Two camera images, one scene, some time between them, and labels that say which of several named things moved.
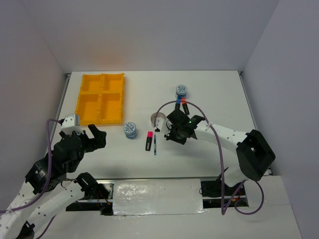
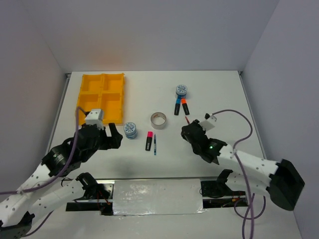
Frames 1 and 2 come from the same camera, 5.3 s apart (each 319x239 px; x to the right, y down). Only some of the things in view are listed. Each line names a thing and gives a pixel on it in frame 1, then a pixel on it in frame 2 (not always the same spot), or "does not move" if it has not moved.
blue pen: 155,145 does not move
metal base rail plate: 159,196 does not move
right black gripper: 171,137 → 197,122
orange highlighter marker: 184,105 does not move
